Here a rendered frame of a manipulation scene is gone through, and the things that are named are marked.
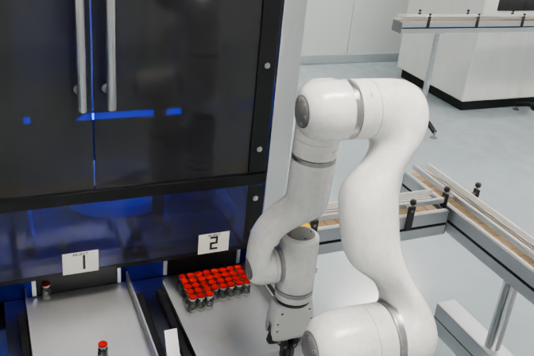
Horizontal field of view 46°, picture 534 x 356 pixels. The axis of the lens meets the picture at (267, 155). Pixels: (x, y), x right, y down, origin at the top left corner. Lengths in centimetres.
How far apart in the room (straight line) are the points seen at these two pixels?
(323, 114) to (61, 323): 94
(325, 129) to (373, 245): 20
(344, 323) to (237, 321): 64
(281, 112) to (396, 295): 66
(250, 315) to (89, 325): 40
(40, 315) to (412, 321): 96
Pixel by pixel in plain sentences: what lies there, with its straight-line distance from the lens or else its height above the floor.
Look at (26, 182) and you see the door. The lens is 152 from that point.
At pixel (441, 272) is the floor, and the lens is 366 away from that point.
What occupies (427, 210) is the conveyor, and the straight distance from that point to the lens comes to 222.
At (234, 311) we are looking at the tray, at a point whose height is 88.
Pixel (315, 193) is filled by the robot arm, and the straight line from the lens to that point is 125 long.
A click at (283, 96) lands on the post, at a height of 142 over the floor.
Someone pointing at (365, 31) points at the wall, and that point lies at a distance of 726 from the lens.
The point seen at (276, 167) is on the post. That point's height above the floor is 122.
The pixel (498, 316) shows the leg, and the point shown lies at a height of 68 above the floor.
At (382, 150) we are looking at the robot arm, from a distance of 106.
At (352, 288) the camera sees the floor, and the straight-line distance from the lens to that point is 337.
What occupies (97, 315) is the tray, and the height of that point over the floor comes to 88.
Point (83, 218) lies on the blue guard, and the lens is 157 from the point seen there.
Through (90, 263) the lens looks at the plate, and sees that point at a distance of 164.
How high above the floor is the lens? 194
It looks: 25 degrees down
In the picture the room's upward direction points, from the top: 6 degrees clockwise
